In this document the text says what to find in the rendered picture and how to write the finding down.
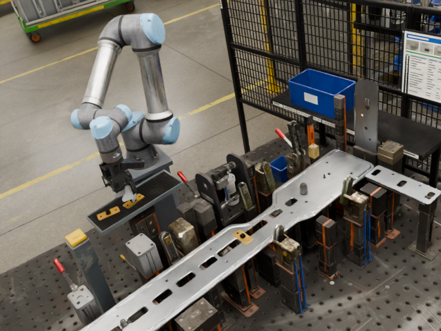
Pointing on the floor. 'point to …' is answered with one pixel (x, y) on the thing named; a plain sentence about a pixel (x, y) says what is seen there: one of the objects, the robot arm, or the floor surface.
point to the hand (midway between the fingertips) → (132, 198)
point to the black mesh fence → (407, 169)
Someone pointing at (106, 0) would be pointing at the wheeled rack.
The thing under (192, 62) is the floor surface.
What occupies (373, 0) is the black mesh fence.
